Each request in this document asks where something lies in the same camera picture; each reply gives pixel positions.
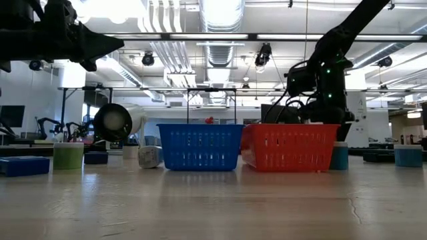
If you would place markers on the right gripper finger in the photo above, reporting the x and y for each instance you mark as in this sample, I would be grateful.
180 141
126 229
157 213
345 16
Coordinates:
343 130

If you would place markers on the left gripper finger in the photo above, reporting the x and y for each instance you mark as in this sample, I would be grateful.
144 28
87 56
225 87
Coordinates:
96 51
96 36

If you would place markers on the blue digital timer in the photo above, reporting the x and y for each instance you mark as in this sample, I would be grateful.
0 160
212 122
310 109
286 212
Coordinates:
25 166

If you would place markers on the background black robot arm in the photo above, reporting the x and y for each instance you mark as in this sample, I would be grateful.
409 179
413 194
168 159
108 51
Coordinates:
59 127

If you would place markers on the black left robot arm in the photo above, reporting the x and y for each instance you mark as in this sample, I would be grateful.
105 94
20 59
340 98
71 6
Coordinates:
20 13

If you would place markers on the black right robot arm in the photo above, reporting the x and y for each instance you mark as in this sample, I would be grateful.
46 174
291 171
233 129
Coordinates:
333 36

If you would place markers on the white building pillar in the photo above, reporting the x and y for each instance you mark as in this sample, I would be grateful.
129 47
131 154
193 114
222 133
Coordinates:
358 113

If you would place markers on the black background monitor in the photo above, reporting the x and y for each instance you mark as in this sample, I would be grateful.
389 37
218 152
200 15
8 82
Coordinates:
280 116
11 116

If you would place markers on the red plastic basket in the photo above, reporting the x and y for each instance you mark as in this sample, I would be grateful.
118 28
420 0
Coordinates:
287 166

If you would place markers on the black overhead light bar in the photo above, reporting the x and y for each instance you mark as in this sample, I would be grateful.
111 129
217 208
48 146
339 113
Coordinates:
253 36

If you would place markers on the green white cube adapter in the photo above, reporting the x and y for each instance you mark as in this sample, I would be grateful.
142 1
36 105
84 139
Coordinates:
68 158

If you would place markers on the small red background object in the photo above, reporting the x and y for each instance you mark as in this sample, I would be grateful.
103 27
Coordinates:
209 120

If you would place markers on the blue plastic basket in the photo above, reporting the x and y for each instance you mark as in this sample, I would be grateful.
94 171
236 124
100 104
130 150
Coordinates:
200 166

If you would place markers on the black ceiling camera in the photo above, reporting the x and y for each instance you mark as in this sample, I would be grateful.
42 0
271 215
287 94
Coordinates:
35 65
385 62
147 59

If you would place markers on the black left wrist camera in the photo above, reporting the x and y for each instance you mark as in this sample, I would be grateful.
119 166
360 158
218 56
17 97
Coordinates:
61 13

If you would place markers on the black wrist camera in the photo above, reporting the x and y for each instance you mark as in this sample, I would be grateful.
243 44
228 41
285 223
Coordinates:
300 80
61 13

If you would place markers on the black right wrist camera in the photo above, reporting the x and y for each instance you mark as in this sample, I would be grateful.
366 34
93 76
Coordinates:
300 80

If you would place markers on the black overhead camera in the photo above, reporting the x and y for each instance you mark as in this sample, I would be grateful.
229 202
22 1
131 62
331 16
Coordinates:
265 51

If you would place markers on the black aluminium table frame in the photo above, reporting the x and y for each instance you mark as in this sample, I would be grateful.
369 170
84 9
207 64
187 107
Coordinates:
20 151

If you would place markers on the silver air duct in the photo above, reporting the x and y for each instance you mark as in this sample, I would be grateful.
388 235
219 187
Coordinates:
220 53

